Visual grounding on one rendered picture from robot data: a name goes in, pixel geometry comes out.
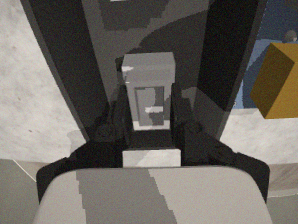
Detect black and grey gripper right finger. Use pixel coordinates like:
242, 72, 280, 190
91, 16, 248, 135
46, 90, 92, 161
170, 83, 270, 204

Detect yellow-orange rectangular block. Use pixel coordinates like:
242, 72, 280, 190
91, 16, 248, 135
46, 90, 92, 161
249, 42, 298, 119

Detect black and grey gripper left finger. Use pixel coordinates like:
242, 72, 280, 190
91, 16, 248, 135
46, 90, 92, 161
36, 85, 133, 205

